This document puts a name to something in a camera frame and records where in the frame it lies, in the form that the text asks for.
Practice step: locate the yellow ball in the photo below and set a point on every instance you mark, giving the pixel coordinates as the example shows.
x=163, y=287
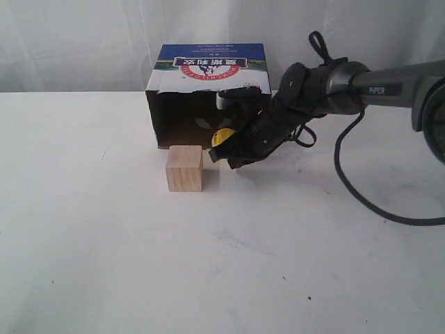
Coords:
x=221, y=135

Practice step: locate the light wooden cube block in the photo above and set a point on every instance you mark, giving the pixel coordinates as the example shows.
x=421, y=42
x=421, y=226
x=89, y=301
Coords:
x=184, y=168

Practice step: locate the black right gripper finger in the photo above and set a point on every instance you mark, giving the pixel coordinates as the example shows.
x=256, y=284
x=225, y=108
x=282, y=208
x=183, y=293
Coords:
x=235, y=162

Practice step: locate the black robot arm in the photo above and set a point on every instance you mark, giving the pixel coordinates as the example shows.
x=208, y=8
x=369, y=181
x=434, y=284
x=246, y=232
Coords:
x=341, y=87

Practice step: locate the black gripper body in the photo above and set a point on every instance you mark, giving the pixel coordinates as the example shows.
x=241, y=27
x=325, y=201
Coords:
x=267, y=131

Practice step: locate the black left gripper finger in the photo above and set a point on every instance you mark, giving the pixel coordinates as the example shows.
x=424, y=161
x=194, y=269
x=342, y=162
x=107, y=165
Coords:
x=229, y=149

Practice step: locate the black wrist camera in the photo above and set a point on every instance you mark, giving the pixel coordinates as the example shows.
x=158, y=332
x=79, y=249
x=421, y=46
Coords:
x=247, y=101

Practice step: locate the blue white cardboard box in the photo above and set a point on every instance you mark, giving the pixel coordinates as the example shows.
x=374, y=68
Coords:
x=181, y=91

